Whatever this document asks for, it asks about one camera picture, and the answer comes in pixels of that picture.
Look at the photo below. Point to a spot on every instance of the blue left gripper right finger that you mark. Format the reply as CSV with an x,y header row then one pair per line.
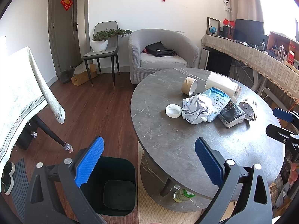
x,y
211,162

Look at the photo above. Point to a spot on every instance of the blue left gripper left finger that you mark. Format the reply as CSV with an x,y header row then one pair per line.
x,y
88,160

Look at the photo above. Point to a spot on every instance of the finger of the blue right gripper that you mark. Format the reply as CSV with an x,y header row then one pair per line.
x,y
282,114

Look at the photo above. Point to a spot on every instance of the white paper ball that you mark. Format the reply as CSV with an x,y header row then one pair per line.
x,y
197,109

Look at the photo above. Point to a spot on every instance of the white plastic lid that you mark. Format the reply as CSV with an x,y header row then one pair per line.
x,y
173,111

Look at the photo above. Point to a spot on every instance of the dark green trash bin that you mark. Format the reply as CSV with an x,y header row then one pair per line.
x,y
111,188

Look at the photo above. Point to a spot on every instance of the beige fringed desk cloth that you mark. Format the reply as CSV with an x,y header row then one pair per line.
x,y
276,72

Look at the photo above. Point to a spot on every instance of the green plastic bottle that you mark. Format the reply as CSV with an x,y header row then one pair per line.
x,y
182,195

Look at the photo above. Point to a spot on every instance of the black tissue pack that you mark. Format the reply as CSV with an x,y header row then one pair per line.
x,y
231,115

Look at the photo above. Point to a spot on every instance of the blue white tissue pack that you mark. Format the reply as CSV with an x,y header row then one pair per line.
x,y
219,101

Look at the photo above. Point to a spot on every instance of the white torn cardboard box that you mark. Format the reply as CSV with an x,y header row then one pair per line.
x,y
224,84

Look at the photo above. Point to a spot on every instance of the black white sneaker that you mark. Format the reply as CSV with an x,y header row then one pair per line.
x,y
7,179

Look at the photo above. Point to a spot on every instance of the brown tape roll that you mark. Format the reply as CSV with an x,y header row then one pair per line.
x,y
189,86

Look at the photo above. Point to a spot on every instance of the black computer monitor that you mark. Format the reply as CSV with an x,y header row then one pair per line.
x,y
249,31

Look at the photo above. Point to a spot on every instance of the brown cardboard box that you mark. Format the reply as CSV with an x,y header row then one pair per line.
x,y
80,75

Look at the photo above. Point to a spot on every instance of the grey cat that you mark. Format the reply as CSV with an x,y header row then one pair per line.
x,y
66,75

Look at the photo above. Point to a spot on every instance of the white patterned tablecloth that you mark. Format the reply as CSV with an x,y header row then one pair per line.
x,y
24,93

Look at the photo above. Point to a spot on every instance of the small blue globe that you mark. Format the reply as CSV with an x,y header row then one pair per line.
x,y
212,30

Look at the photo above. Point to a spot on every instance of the grey armchair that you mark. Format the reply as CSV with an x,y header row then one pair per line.
x,y
142,64

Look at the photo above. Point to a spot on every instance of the grey dining chair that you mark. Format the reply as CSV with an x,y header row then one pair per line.
x,y
110,52

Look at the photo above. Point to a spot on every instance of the black handbag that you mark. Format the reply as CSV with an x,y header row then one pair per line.
x,y
158,50

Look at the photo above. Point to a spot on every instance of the potted bonsai plant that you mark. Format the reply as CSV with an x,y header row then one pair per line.
x,y
100,39

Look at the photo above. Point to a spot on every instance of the grey door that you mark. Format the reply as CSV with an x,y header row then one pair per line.
x,y
63,36

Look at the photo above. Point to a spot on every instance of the red fu door sticker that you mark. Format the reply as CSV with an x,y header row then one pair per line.
x,y
66,4

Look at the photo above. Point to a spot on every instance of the wooden picture frame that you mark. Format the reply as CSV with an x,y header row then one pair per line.
x,y
213,22

